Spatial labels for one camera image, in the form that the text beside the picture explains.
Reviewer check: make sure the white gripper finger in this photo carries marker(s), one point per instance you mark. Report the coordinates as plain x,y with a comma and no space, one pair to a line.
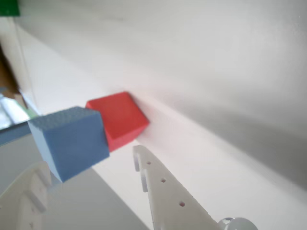
172,203
16,206

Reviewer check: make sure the blue foam cube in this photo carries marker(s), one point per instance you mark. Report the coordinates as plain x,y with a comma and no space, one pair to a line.
74,146

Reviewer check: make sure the red foam cube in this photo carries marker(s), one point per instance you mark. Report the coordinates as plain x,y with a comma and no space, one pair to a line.
122,117

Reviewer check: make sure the grey blue panel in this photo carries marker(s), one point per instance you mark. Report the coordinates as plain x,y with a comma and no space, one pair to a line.
12,135

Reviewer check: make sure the shiny silver object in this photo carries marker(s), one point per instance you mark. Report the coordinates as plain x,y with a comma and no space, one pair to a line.
12,112

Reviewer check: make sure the brown cardboard object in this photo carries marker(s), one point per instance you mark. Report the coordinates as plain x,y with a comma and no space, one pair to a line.
9,79

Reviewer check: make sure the green box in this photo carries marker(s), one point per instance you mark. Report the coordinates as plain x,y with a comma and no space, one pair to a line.
8,7

